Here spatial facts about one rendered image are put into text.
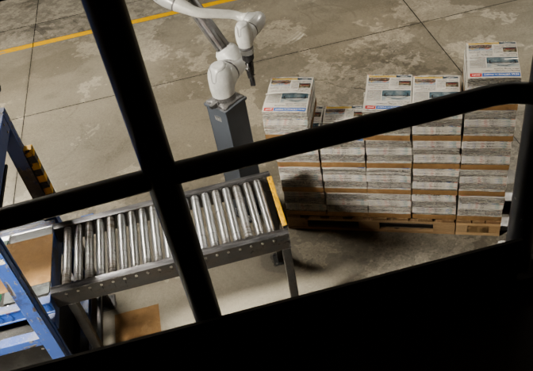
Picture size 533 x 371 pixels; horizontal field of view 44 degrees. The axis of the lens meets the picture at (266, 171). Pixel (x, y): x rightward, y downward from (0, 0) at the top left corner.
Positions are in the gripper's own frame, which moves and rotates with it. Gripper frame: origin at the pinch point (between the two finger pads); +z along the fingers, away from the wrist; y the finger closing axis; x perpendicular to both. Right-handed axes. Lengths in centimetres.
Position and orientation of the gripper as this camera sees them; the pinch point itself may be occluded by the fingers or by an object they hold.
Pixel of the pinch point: (252, 81)
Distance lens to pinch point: 419.5
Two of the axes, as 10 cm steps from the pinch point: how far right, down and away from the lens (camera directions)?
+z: 1.4, 7.4, 6.6
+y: 1.8, -6.8, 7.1
